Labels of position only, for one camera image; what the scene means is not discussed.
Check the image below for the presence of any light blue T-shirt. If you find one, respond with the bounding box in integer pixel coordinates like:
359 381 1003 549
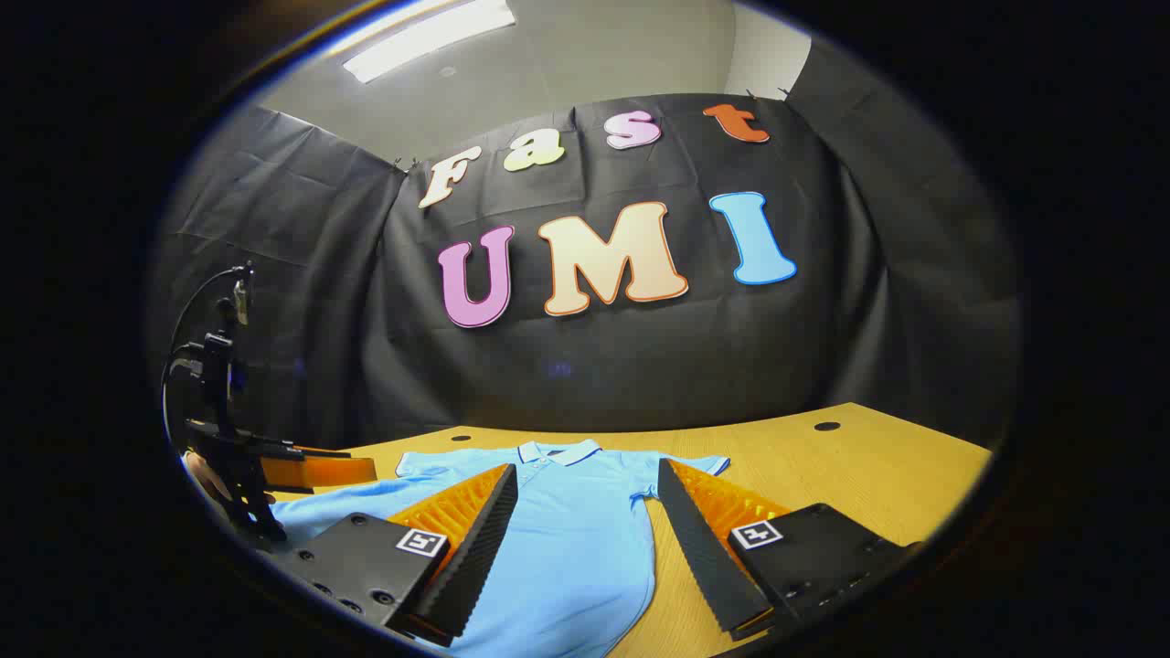
270 439 732 658

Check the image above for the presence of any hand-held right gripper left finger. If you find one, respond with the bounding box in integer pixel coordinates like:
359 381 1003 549
270 462 520 648

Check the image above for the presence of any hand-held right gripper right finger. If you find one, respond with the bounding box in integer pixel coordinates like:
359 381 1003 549
656 457 924 641

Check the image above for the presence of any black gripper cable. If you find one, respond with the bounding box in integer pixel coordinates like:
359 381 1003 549
161 263 250 441

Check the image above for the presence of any white ceiling light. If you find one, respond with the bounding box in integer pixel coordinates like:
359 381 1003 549
343 0 517 85

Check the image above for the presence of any black backdrop cloth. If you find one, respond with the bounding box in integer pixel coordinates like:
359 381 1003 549
151 37 1020 453

